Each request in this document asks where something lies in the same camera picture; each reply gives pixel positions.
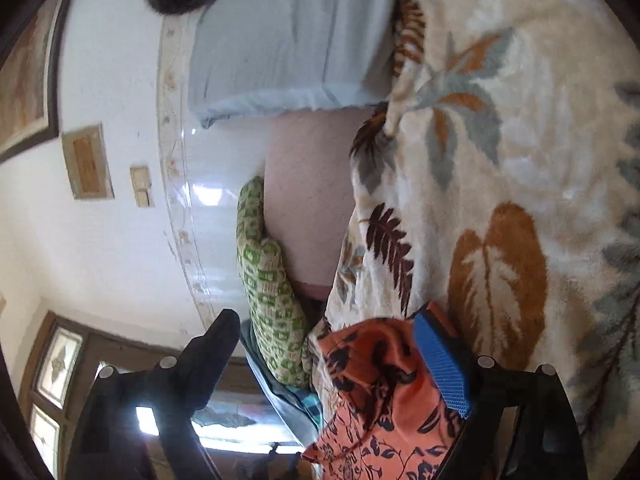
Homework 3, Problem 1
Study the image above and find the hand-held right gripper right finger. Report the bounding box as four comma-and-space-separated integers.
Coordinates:
412, 307, 586, 480

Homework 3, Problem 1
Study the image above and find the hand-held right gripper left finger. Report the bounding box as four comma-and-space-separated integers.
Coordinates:
65, 308, 242, 480

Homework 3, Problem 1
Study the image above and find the orange floral shirt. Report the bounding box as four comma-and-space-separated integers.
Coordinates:
300, 316, 473, 480

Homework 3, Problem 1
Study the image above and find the wooden door with leaded glass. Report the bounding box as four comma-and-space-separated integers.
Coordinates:
17, 310, 321, 480

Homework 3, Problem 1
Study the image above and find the green checked pillow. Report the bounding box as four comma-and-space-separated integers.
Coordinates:
236, 175, 313, 388

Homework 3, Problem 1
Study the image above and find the blue satin cloth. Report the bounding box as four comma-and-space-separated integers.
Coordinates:
240, 320, 321, 441

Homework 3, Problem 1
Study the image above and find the teal striped cloth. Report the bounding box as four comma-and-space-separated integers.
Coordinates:
295, 390, 324, 426

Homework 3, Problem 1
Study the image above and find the pink bed sheet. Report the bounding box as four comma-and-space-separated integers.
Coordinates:
262, 105, 386, 298

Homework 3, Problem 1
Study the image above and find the cream leaf print blanket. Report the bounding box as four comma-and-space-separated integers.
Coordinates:
305, 0, 640, 480

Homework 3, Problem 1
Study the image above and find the blue-grey pillow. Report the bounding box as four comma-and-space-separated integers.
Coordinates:
187, 0, 403, 128

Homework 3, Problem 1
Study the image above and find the beige wall box cover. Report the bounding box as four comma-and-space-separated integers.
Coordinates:
61, 122, 115, 201

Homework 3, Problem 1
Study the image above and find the framed wall picture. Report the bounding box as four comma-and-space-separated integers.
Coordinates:
0, 0, 76, 163

